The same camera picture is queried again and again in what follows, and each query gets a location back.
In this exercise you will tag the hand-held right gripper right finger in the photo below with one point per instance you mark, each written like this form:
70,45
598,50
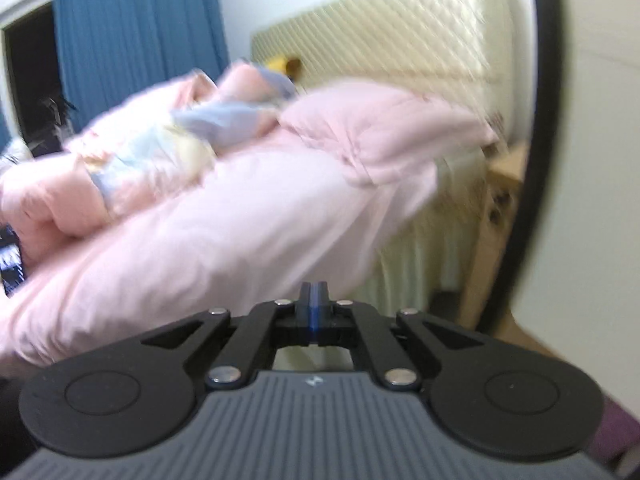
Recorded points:
322,317

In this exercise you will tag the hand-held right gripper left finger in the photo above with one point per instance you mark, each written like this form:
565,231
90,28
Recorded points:
305,317

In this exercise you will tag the cream lace bed skirt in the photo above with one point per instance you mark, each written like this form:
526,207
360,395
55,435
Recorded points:
430,240

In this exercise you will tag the pink bed sheet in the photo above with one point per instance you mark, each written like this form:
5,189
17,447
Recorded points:
225,240

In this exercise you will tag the pink pillow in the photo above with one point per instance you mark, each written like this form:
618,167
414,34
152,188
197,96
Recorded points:
390,130

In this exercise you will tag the wooden drawer cabinet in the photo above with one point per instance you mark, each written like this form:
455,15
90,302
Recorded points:
500,200

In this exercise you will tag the pastel blanket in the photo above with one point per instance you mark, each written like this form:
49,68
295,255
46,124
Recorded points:
200,130

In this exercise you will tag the yellow plush toy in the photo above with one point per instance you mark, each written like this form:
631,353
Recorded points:
284,67

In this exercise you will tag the cream quilted headboard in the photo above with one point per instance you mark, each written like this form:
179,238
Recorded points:
390,30

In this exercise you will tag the blue curtain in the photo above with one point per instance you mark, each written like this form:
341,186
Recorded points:
140,40

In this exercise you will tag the dark window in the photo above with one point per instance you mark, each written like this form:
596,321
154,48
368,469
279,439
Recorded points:
32,75

